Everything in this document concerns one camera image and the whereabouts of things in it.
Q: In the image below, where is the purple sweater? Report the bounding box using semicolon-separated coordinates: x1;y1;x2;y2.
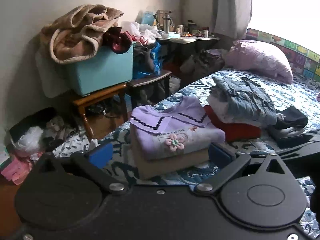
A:
129;96;226;161

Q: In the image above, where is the red folded garment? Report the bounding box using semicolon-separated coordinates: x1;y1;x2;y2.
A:
203;105;262;143

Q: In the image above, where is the dark grey cloth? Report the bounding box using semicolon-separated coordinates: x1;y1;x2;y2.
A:
134;46;155;73

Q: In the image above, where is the brown fleece blanket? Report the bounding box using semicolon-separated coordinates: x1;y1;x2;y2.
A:
41;4;125;65

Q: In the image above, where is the lilac pillow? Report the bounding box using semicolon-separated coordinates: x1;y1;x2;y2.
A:
225;39;293;85

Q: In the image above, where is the grey brown bag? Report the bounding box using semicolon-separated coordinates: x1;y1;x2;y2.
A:
180;50;225;80

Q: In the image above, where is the blue plastic bag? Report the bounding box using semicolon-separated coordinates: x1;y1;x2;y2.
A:
132;42;162;80

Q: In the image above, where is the dark red garment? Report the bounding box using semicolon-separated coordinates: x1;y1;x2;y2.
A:
102;26;132;55

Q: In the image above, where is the steel thermos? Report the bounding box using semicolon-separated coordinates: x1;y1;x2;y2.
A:
162;15;171;33

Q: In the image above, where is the pink paper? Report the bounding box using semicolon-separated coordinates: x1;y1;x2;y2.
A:
0;152;38;185

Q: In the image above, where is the colourful foam mat panel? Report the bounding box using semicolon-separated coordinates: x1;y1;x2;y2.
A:
246;28;320;82

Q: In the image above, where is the black floor bin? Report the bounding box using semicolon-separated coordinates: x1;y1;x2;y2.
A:
9;107;58;153

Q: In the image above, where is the black folded garment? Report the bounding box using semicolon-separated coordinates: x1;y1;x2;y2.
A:
275;106;309;130

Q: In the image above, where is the dark wooden stool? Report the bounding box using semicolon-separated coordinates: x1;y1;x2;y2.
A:
126;70;173;105

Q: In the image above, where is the light wooden stool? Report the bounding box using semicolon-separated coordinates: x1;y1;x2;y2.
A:
72;82;129;140

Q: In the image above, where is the grey curtain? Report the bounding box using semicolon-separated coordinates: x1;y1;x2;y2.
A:
210;0;253;40

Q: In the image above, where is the white folding desk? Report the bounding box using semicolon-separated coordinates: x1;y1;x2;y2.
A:
155;36;220;60

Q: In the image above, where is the grey white cloth pile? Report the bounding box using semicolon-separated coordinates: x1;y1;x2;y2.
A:
42;115;78;150

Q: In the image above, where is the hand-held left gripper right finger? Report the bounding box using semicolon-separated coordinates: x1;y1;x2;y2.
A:
195;142;293;194

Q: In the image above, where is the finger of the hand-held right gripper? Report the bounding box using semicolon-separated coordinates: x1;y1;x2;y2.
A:
274;129;320;164

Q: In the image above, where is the tan folded garment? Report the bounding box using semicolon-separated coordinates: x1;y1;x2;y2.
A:
131;135;210;180

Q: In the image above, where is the crumpled white plastic bag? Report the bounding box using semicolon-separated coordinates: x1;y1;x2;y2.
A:
15;126;45;155

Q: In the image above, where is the blue white patterned quilt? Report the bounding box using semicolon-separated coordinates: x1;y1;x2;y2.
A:
52;69;320;238

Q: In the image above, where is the denim jacket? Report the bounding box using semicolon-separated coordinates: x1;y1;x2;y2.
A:
212;76;278;125

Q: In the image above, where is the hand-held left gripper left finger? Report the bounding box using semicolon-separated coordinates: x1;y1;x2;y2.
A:
35;142;127;196

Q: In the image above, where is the teal storage bin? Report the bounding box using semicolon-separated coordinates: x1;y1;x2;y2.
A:
65;42;137;96

